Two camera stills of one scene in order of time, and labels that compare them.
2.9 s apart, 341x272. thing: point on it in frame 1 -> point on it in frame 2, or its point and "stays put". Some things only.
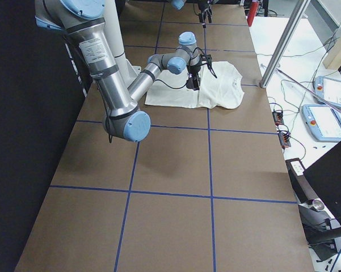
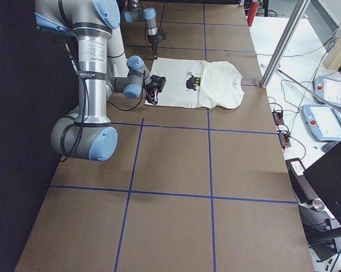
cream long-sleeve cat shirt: (224, 91) stays put
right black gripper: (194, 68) -> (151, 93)
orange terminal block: (278, 115) stays put
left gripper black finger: (203, 16) -> (155, 52)
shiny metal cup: (318, 204) stays put
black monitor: (331, 177) stays put
